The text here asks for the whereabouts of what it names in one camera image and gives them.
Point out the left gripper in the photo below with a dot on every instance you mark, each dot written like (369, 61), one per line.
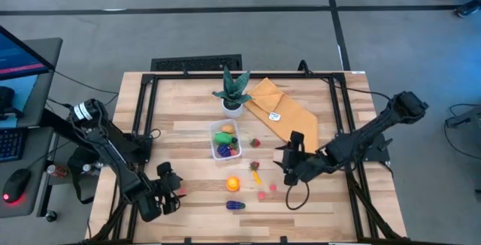
(167, 183)

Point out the purple toy eggplant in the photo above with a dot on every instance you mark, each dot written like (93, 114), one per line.
(235, 205)

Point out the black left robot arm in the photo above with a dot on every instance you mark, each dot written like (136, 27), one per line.
(112, 155)

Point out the orange toy orange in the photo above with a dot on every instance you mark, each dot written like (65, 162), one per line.
(233, 183)

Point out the black caster wheel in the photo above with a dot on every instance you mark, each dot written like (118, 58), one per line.
(51, 216)

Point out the black aluminium table frame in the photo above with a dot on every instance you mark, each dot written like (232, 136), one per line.
(240, 76)

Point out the black keyboard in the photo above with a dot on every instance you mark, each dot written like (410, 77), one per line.
(11, 143)

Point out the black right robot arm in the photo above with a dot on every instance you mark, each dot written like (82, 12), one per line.
(360, 136)

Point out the person's shoe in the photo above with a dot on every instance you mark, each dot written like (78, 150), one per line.
(467, 8)

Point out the pink plush toy chunk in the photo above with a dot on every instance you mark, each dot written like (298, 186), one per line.
(183, 191)
(261, 195)
(233, 151)
(273, 187)

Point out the clear plastic tupperware container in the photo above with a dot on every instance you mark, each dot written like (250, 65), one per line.
(211, 155)

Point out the white cloth tag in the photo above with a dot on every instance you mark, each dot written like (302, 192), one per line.
(275, 116)

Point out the white plant pot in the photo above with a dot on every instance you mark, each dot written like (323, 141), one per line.
(232, 112)

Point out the grey desk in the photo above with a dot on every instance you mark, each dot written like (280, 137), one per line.
(41, 98)

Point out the small capped bottle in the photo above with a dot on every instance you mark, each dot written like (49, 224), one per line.
(87, 168)

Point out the computer monitor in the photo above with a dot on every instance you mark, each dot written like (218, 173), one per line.
(19, 57)

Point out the black computer mouse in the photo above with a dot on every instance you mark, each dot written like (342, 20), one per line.
(17, 185)

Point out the red soda can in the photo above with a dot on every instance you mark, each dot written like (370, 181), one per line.
(57, 171)

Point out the orange cloth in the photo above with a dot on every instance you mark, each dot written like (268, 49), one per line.
(285, 128)

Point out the tan toy potato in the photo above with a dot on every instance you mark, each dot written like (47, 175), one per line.
(228, 128)

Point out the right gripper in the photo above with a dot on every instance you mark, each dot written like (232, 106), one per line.
(297, 160)

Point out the green snake plant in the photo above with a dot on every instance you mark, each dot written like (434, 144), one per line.
(233, 89)

